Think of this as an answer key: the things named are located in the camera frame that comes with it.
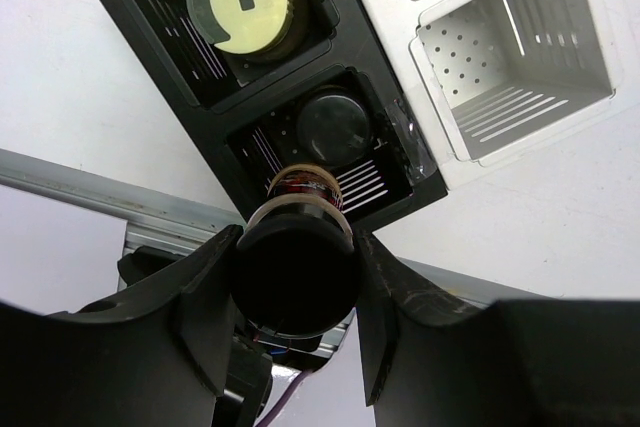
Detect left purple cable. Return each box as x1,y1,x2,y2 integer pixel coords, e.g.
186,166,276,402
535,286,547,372
257,369,316,427

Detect black organizer box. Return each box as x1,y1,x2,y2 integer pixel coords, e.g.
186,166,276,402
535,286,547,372
100,0,447,229

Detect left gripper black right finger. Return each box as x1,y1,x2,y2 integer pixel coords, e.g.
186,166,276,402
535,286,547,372
354,231,639,426

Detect black cap spice jar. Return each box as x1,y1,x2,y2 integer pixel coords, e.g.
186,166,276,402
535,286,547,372
296,87,373,167
231,164,361,339

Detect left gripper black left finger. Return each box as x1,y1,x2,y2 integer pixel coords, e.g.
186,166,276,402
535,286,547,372
1,225,242,426

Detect white bottle yellow lid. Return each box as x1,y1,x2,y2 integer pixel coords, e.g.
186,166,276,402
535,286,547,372
186,0,310,63

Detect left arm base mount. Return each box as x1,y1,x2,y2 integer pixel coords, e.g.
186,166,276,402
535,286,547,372
114,246,351,427

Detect black cap spice jar front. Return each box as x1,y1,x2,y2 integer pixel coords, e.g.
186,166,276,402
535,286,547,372
296,87,373,167

